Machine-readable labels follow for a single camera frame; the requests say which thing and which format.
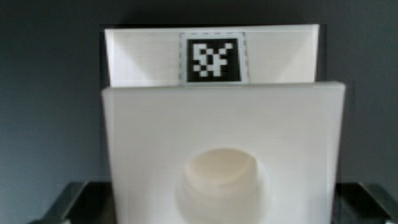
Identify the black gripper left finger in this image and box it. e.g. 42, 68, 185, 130
28, 181, 115, 224

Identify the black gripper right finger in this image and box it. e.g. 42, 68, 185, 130
332, 182, 398, 224

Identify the white lamp base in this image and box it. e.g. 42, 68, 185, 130
101, 25, 345, 224

